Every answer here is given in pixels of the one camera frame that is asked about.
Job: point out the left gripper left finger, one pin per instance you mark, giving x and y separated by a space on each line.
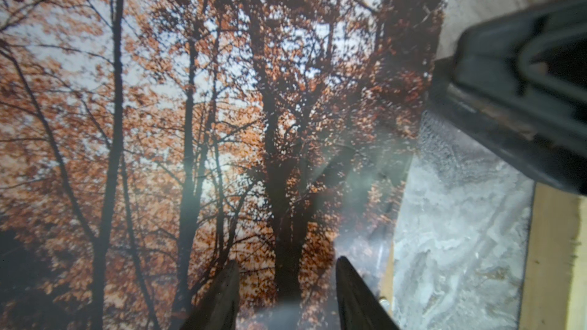
218 310

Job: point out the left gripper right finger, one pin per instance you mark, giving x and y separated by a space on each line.
358 307

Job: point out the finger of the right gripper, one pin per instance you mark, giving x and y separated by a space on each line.
517 85

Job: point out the light wooden picture frame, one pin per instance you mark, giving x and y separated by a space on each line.
554 291

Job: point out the autumn forest photo print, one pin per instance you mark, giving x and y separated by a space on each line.
147 144

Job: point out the brown frame backing board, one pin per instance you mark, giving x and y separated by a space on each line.
387 283

